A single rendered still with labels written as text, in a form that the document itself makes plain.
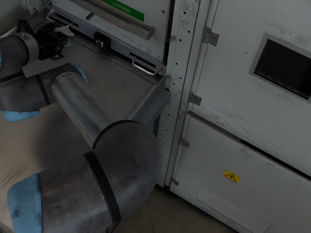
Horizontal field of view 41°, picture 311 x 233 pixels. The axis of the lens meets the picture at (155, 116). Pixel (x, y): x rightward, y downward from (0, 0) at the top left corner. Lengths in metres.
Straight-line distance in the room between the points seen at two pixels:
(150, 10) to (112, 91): 0.33
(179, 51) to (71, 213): 0.79
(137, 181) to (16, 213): 0.17
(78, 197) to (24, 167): 0.77
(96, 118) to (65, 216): 0.25
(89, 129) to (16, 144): 0.63
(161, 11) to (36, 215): 0.84
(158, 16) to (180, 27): 0.12
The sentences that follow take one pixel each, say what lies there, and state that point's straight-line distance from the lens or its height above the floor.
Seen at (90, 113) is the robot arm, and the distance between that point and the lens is 0.81.
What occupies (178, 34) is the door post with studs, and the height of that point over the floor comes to 1.14.
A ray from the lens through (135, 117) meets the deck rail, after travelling 1.34.
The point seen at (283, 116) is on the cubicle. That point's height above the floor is 1.05.
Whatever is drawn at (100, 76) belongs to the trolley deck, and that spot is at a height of 0.85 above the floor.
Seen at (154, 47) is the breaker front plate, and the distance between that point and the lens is 1.41.
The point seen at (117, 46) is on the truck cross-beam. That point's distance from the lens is 1.51.
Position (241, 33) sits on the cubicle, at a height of 1.27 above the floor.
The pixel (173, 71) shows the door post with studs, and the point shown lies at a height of 0.97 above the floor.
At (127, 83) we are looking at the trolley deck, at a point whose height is 0.85.
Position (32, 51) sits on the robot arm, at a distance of 1.19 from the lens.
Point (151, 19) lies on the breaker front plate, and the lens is 1.32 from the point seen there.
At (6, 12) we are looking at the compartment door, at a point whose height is 0.90.
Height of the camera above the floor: 2.04
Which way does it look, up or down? 58 degrees down
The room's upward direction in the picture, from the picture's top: 6 degrees clockwise
